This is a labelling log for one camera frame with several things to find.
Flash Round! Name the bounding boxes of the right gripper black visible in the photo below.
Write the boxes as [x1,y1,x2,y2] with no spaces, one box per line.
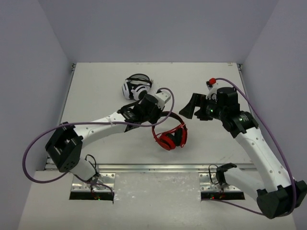
[179,93,226,121]

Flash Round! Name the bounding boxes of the red black headphones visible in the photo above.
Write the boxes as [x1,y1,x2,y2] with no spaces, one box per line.
[152,112,188,150]

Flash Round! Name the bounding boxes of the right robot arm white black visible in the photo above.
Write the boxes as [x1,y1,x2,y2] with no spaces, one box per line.
[179,87,307,219]

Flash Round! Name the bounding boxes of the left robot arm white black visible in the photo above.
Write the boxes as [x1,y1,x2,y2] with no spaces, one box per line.
[45,92,170,181]

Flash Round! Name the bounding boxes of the white black headphones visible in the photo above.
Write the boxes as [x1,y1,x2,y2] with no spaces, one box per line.
[122,73,153,101]

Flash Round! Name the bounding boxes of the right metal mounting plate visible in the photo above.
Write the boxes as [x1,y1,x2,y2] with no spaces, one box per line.
[199,172,241,192]

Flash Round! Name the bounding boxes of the metal mounting plate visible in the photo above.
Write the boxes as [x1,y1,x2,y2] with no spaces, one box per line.
[199,172,241,192]
[71,173,115,193]

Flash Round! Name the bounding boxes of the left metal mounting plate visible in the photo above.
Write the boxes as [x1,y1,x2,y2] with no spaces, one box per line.
[71,173,115,193]

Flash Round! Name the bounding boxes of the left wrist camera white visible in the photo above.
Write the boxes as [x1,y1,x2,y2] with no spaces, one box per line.
[154,91,171,110]

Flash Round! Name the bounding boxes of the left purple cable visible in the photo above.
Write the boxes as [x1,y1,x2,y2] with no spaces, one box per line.
[22,87,175,184]

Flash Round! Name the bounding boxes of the purple cable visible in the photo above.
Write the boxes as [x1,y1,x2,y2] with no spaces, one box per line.
[22,87,175,184]
[214,77,296,216]

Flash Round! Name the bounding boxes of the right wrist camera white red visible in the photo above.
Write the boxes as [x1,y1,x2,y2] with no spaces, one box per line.
[206,78,218,100]

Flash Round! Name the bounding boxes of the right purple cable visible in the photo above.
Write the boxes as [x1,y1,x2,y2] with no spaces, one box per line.
[214,77,296,216]

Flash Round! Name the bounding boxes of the right black base cable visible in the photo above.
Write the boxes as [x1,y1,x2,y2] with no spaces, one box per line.
[208,164,228,192]

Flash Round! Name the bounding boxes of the black base cable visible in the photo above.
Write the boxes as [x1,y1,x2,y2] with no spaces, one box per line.
[84,154,99,178]
[208,164,228,192]

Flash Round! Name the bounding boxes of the aluminium rail table edge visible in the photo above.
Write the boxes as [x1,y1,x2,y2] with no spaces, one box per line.
[45,163,260,172]

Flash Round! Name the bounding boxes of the left black base cable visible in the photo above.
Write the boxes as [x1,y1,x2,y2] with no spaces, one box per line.
[84,154,99,178]

